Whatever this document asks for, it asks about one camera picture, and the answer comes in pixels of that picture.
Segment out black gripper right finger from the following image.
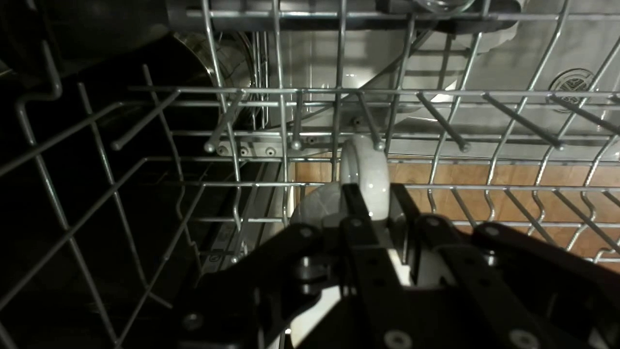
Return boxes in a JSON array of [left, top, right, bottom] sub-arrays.
[[389, 181, 620, 349]]

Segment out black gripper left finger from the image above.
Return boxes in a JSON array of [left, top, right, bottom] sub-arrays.
[[172, 181, 422, 349]]

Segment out white mug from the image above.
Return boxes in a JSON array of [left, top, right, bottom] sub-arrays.
[[288, 133, 418, 349]]

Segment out stainless dishwasher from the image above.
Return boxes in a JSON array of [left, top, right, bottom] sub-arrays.
[[172, 0, 620, 164]]

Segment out clear drinking glass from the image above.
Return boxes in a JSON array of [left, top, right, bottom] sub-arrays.
[[412, 0, 484, 15]]

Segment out black bottle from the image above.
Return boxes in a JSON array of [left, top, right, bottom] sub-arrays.
[[0, 0, 216, 86]]

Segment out wire dishwasher rack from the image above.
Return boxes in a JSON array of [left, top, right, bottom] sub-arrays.
[[0, 0, 620, 349]]

